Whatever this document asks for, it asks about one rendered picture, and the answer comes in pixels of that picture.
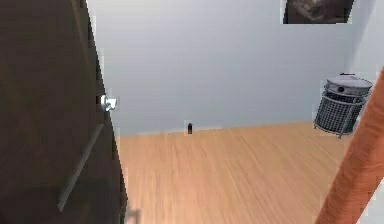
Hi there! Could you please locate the grey mesh trash can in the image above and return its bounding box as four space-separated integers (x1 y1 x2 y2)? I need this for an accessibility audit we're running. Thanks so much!
313 73 374 139

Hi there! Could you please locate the dark brown room door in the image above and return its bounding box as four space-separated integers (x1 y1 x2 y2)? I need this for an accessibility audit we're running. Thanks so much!
0 0 129 224

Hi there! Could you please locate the silver door handle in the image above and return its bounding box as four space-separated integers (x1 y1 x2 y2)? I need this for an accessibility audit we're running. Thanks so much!
100 94 118 112

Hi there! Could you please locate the dark framed wall picture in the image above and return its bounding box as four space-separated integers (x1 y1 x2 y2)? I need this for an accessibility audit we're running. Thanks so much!
282 0 356 25

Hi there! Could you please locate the orange wooden door frame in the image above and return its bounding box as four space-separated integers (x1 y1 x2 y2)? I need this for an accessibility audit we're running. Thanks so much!
314 68 384 224

